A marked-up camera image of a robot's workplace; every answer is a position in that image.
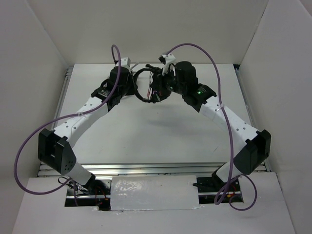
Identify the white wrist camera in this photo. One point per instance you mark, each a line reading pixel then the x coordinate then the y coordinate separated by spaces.
pixel 124 63
pixel 166 60

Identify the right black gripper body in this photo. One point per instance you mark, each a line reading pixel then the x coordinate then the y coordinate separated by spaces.
pixel 166 83

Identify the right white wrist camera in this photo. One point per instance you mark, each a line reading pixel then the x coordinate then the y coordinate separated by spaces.
pixel 166 60

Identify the grey white headphone stand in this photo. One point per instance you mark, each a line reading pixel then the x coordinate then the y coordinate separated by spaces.
pixel 133 66

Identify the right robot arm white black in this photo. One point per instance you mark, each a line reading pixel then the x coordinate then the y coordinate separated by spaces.
pixel 249 147

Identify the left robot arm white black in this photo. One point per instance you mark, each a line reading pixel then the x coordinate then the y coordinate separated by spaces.
pixel 56 146

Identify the white taped cover plate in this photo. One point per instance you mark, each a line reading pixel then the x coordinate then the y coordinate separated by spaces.
pixel 142 193

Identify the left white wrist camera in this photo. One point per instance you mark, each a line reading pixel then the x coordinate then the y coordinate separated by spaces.
pixel 124 63

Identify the black headphones with cable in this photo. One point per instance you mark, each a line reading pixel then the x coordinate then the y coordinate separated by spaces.
pixel 149 98

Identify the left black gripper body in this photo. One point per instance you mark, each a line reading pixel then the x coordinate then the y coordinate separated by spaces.
pixel 129 88

